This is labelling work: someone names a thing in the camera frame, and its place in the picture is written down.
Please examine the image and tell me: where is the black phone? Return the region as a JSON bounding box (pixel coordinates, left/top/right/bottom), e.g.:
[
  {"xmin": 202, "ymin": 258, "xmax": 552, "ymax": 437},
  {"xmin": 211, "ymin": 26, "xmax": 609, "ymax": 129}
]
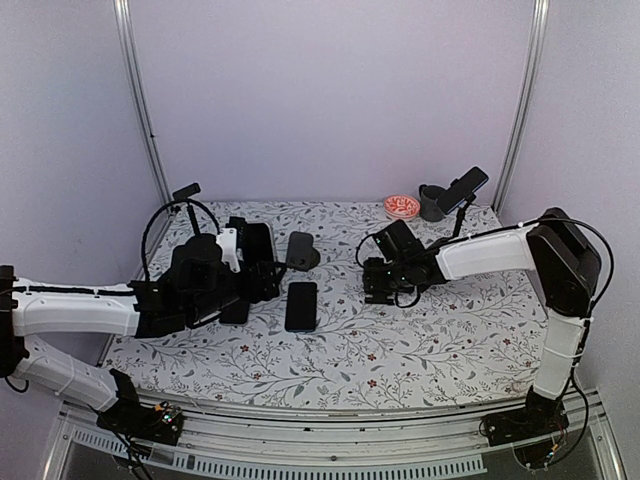
[
  {"xmin": 219, "ymin": 301, "xmax": 250, "ymax": 325},
  {"xmin": 284, "ymin": 282, "xmax": 318, "ymax": 333},
  {"xmin": 436, "ymin": 166, "xmax": 489, "ymax": 214},
  {"xmin": 244, "ymin": 223, "xmax": 275, "ymax": 266}
]

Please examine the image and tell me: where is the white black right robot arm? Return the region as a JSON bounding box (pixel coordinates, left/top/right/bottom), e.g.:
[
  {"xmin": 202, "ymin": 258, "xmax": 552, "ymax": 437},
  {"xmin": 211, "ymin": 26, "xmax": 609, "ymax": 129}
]
[{"xmin": 356, "ymin": 208, "xmax": 609, "ymax": 470}]

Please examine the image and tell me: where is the dark grey cup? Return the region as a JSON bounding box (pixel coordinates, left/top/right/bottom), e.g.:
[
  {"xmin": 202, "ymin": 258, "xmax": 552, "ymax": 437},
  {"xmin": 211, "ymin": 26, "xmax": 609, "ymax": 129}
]
[{"xmin": 419, "ymin": 184, "xmax": 445, "ymax": 222}]

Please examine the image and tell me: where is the black round-base phone stand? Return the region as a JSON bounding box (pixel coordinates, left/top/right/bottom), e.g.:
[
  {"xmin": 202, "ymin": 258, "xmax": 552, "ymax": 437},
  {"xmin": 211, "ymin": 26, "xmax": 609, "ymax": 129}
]
[{"xmin": 172, "ymin": 182, "xmax": 220, "ymax": 250}]

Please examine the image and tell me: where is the right aluminium frame post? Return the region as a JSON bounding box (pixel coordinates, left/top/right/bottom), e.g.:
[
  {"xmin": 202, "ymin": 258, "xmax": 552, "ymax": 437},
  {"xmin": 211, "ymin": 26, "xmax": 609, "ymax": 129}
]
[{"xmin": 492, "ymin": 0, "xmax": 550, "ymax": 215}]

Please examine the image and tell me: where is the aluminium frame post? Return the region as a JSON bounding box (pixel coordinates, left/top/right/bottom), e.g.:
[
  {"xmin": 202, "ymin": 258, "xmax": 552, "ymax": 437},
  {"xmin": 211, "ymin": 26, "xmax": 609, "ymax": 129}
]
[
  {"xmin": 492, "ymin": 0, "xmax": 550, "ymax": 215},
  {"xmin": 113, "ymin": 0, "xmax": 171, "ymax": 203}
]

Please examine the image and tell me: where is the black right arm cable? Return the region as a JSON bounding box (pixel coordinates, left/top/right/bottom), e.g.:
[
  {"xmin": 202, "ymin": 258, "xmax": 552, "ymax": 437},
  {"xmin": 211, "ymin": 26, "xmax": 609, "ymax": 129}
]
[{"xmin": 354, "ymin": 232, "xmax": 421, "ymax": 309}]

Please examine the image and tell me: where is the left aluminium frame post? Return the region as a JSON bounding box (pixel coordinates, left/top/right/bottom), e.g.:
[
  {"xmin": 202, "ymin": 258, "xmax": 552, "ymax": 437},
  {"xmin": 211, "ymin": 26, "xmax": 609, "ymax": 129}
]
[{"xmin": 113, "ymin": 0, "xmax": 171, "ymax": 203}]

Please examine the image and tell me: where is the red white patterned bowl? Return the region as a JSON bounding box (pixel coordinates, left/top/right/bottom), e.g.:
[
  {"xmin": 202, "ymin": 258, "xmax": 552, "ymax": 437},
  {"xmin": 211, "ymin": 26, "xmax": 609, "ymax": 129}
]
[{"xmin": 383, "ymin": 195, "xmax": 420, "ymax": 220}]

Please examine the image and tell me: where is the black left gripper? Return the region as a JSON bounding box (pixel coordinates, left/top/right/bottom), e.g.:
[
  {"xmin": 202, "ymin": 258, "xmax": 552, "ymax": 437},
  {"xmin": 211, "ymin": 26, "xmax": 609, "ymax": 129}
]
[{"xmin": 187, "ymin": 259, "xmax": 285, "ymax": 323}]

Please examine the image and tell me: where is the floral patterned table mat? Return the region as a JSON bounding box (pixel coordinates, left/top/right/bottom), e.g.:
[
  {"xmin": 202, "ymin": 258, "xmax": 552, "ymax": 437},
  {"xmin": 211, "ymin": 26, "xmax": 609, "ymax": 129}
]
[{"xmin": 105, "ymin": 202, "xmax": 546, "ymax": 410}]

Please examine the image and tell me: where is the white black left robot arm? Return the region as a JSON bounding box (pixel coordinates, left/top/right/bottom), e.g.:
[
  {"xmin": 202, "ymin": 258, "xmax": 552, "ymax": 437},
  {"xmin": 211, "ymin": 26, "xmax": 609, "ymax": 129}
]
[{"xmin": 1, "ymin": 217, "xmax": 286, "ymax": 445}]

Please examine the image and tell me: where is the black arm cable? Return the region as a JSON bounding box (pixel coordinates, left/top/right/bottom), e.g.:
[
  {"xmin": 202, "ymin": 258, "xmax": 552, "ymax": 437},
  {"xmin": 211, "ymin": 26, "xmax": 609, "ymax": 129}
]
[
  {"xmin": 139, "ymin": 199, "xmax": 221, "ymax": 286},
  {"xmin": 354, "ymin": 232, "xmax": 421, "ymax": 309}
]

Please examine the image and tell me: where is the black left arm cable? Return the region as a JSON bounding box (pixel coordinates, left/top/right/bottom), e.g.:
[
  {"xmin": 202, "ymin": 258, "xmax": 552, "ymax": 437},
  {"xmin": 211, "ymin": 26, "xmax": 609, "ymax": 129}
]
[{"xmin": 139, "ymin": 199, "xmax": 221, "ymax": 286}]

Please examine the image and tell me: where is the black tall phone stand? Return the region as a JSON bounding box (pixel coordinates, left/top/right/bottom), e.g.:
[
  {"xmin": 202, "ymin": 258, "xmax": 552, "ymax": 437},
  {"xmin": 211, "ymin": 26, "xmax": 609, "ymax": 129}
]
[{"xmin": 451, "ymin": 194, "xmax": 476, "ymax": 238}]

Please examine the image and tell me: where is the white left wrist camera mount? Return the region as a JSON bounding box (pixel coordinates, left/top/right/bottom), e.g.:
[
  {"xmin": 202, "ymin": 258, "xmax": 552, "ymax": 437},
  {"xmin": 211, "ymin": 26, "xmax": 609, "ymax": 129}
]
[{"xmin": 216, "ymin": 227, "xmax": 243, "ymax": 274}]

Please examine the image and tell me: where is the aluminium front rail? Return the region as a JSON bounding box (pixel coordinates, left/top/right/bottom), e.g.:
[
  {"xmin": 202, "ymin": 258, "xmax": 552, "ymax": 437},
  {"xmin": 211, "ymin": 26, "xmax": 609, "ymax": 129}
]
[{"xmin": 43, "ymin": 390, "xmax": 629, "ymax": 479}]

